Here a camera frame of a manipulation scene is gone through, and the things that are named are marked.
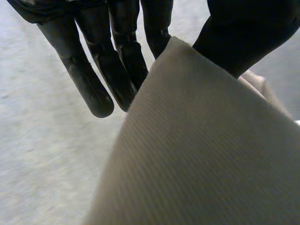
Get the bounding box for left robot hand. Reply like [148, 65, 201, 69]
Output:
[6, 0, 300, 119]

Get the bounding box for beige shorts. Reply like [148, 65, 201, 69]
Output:
[82, 36, 300, 225]

